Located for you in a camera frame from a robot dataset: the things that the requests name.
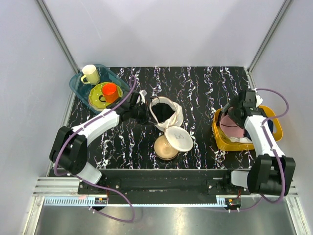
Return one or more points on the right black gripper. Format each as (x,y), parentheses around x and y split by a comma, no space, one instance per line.
(234,103)

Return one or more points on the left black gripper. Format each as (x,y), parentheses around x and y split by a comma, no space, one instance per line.
(145,119)

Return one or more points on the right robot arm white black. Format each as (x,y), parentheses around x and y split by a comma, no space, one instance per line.
(272,171)

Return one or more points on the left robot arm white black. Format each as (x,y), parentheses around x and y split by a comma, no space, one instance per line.
(70,147)

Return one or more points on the navy blue garment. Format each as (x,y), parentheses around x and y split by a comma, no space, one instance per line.
(270,125)

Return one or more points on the white cloth in basket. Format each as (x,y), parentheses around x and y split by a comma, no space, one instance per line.
(243,140)

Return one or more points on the orange cup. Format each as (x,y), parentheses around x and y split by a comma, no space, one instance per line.
(109,93)

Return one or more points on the yellow plastic basket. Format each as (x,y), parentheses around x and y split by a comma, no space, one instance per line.
(224,144)

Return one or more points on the black marble pattern mat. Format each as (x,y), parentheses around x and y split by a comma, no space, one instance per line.
(201,91)

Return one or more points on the yellow-green plate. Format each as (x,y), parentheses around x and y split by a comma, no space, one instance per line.
(94,101)

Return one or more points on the teal plastic bin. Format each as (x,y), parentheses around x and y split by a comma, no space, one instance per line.
(87,86)

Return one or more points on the pale yellow mug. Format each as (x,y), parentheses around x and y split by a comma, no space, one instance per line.
(90,75)

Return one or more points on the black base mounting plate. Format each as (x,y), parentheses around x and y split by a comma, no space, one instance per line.
(202,181)

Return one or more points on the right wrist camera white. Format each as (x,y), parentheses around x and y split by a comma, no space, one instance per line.
(259,99)

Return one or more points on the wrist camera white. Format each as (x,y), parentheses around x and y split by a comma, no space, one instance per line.
(259,99)
(142,94)

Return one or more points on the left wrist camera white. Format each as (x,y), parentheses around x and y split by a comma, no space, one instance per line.
(142,94)

